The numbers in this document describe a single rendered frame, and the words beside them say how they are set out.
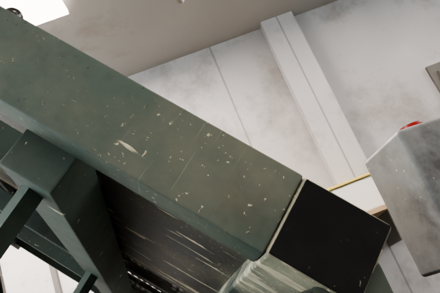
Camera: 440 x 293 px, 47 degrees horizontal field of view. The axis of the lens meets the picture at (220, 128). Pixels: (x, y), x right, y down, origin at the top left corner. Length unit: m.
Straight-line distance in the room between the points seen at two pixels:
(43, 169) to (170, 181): 0.17
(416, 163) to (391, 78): 4.03
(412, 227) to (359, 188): 3.03
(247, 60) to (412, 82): 1.45
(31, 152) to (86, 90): 0.11
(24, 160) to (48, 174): 0.04
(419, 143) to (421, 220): 0.10
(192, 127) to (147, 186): 0.09
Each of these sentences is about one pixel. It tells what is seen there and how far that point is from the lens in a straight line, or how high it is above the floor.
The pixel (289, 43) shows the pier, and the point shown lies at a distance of 4.61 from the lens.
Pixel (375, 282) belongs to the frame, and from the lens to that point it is 0.63.
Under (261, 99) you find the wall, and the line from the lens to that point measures 4.48.
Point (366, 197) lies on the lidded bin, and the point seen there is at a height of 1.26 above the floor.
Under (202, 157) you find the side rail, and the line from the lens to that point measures 0.61.
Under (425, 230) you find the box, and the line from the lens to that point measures 0.72.
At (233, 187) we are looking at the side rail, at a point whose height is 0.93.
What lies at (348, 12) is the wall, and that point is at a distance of 4.97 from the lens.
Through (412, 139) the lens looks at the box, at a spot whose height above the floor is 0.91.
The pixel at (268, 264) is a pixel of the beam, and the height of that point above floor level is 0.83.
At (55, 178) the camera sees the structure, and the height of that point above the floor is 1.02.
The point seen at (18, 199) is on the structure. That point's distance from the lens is 0.73.
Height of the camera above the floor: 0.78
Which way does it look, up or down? 21 degrees up
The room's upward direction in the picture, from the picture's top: 22 degrees counter-clockwise
